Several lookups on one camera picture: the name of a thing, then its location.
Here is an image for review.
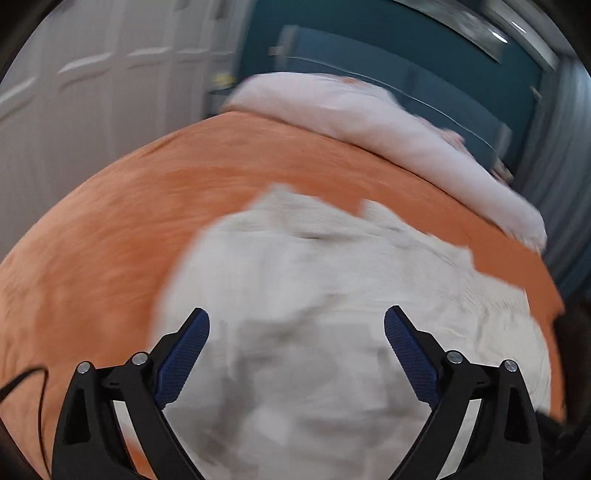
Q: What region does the dark cloth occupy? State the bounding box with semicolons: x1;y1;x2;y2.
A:
549;305;591;462

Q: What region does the grey curtain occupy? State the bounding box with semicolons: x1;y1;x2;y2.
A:
512;60;591;296

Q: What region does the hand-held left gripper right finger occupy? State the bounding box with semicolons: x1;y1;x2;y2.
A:
384;305;543;480

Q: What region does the pink duvet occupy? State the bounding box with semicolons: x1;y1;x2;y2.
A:
222;74;548;252

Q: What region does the blue padded headboard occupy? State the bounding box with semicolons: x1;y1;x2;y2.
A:
272;25;513;167

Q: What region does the cream quilted zip jacket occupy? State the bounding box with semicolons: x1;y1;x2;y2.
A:
152;182;555;480

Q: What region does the black cable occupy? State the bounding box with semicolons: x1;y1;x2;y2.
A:
0;367;51;476

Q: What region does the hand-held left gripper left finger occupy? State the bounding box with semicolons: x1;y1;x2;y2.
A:
53;307;211;480

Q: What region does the white panelled wardrobe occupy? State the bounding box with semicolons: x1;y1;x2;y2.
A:
0;0;250;185

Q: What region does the orange plush blanket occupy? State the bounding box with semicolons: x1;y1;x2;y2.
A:
0;111;566;480

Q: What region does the dark nightstand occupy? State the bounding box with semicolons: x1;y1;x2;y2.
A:
203;88;236;116

